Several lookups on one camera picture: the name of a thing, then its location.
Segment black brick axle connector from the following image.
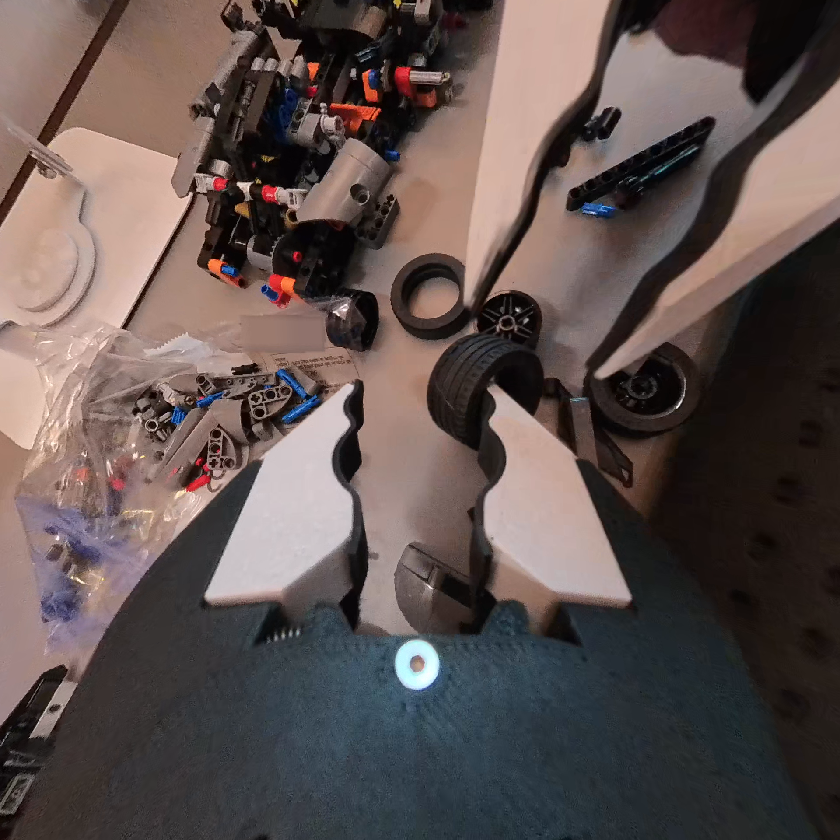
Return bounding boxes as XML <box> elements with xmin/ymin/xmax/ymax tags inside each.
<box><xmin>616</xmin><ymin>147</ymin><xmax>702</xmax><ymax>211</ymax></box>

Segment large toy brick car model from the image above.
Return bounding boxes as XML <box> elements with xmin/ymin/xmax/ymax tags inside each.
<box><xmin>172</xmin><ymin>0</ymin><xmax>468</xmax><ymax>309</ymax></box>

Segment black brick bracket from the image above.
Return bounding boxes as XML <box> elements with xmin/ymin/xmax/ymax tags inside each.
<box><xmin>543</xmin><ymin>378</ymin><xmax>635</xmax><ymax>488</ymax></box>

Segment black spoked wheel rim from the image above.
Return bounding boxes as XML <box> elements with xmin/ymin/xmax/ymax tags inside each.
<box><xmin>474</xmin><ymin>290</ymin><xmax>544</xmax><ymax>350</ymax></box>

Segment flat brick assembly grey blade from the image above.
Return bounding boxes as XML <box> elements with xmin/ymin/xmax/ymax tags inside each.
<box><xmin>0</xmin><ymin>665</ymin><xmax>81</xmax><ymax>824</ymax></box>

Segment black perforated board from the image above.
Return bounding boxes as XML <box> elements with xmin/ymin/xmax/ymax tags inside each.
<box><xmin>645</xmin><ymin>223</ymin><xmax>840</xmax><ymax>840</ymax></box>

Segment white book stand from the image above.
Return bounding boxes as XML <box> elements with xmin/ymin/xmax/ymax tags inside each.
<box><xmin>0</xmin><ymin>115</ymin><xmax>196</xmax><ymax>454</ymax></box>

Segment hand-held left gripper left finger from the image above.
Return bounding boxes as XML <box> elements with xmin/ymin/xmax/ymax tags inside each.
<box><xmin>203</xmin><ymin>379</ymin><xmax>368</xmax><ymax>630</ymax></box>

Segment clear bag with warning print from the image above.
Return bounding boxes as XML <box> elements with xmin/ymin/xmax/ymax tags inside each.
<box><xmin>252</xmin><ymin>348</ymin><xmax>361</xmax><ymax>388</ymax></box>

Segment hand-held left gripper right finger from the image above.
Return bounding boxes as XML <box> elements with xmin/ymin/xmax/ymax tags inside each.
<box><xmin>468</xmin><ymin>386</ymin><xmax>634</xmax><ymax>636</ymax></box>

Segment grey brick panel red pins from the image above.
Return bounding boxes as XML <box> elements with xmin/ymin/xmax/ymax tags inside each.
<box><xmin>392</xmin><ymin>541</ymin><xmax>492</xmax><ymax>635</ymax></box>

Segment long black brick beam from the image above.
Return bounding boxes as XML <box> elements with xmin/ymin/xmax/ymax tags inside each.
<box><xmin>566</xmin><ymin>116</ymin><xmax>716</xmax><ymax>212</ymax></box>

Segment clear bag of brick pieces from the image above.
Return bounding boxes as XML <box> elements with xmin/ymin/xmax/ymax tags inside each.
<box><xmin>13</xmin><ymin>320</ymin><xmax>326</xmax><ymax>657</ymax></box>

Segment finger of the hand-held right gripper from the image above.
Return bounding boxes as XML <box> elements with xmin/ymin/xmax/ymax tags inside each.
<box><xmin>463</xmin><ymin>0</ymin><xmax>624</xmax><ymax>319</ymax></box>
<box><xmin>584</xmin><ymin>13</ymin><xmax>840</xmax><ymax>383</ymax></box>

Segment large black toy wheel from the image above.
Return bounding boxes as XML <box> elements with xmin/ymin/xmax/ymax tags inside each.
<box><xmin>583</xmin><ymin>341</ymin><xmax>701</xmax><ymax>438</ymax></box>

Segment small black toy tyre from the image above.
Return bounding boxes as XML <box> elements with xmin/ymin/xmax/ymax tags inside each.
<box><xmin>427</xmin><ymin>331</ymin><xmax>546</xmax><ymax>454</ymax></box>
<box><xmin>323</xmin><ymin>287</ymin><xmax>382</xmax><ymax>353</ymax></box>
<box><xmin>390</xmin><ymin>252</ymin><xmax>475</xmax><ymax>341</ymax></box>

